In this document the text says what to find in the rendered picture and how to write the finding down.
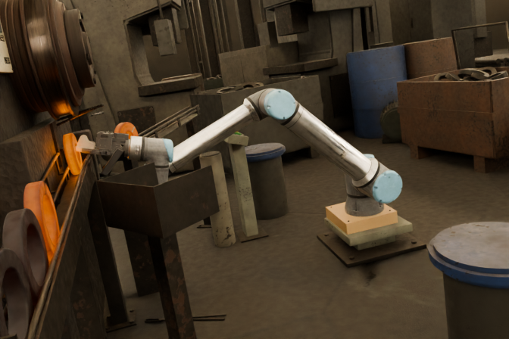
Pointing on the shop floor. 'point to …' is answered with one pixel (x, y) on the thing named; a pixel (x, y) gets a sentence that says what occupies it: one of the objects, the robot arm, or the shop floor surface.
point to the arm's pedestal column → (370, 251)
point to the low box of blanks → (458, 115)
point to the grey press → (317, 22)
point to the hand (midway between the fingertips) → (72, 148)
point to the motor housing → (142, 263)
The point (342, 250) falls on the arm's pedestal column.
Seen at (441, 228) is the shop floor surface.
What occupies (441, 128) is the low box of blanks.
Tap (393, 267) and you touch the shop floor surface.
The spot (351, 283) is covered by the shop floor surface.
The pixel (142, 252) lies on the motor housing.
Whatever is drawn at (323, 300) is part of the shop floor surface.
